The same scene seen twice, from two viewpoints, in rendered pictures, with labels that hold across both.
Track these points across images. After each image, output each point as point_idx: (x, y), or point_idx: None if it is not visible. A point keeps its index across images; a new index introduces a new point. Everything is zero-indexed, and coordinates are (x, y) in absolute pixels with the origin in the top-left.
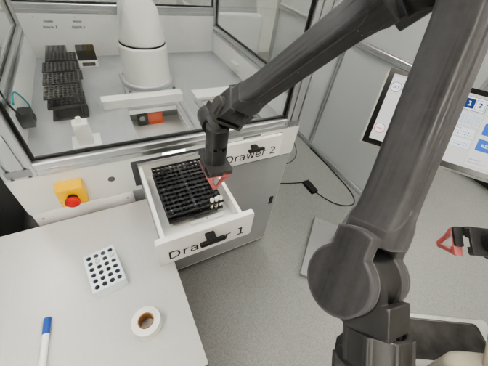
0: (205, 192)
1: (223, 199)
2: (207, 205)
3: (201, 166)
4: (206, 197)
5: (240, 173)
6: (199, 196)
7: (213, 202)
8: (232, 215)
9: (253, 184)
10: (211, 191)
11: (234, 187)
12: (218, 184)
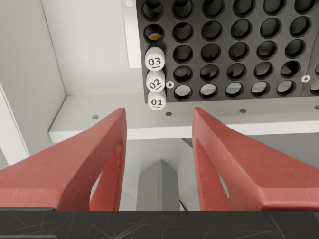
0: (224, 46)
1: (205, 90)
2: (138, 26)
3: (248, 182)
4: (188, 38)
5: (315, 152)
6: (238, 5)
7: (143, 60)
8: (10, 119)
9: (280, 150)
10: (217, 73)
11: None
12: (104, 169)
